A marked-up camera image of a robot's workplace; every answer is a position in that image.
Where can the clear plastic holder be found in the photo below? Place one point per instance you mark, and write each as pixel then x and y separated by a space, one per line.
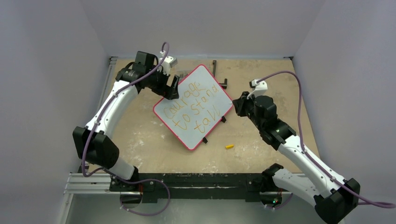
pixel 182 74

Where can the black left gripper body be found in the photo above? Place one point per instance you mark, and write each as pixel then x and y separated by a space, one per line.
pixel 157 83

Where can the red framed whiteboard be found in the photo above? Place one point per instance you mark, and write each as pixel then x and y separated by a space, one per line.
pixel 201 104

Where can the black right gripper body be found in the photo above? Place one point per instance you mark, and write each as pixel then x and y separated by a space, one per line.
pixel 240 105

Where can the yellow marker cap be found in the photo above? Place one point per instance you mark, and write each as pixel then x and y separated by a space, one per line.
pixel 229 147

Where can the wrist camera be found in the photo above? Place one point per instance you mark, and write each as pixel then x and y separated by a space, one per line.
pixel 168 63
pixel 258 86

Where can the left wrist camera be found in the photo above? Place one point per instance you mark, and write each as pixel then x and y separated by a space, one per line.
pixel 168 63

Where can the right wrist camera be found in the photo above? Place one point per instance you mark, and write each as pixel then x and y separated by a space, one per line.
pixel 258 86

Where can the black stop block right side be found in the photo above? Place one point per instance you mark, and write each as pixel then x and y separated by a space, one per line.
pixel 224 84

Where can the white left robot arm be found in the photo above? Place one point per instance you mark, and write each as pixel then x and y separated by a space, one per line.
pixel 93 142

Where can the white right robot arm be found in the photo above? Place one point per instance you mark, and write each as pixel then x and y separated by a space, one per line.
pixel 331 194

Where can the black stop block top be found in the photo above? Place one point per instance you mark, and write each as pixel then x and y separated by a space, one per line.
pixel 214 66

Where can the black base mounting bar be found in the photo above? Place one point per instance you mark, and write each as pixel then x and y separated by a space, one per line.
pixel 250 187

